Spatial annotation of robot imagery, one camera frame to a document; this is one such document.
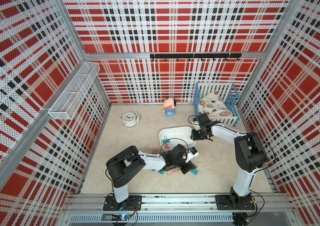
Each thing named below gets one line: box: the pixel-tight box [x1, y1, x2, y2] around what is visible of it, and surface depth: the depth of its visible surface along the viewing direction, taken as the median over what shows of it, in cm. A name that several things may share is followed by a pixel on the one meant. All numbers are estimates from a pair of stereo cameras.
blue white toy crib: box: [193, 82, 240, 128], surface depth 114 cm
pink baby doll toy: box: [162, 97, 176, 118], surface depth 113 cm
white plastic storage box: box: [159, 126, 197, 150], surface depth 99 cm
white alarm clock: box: [121, 110, 142, 127], surface depth 108 cm
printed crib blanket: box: [198, 90, 233, 117], surface depth 117 cm
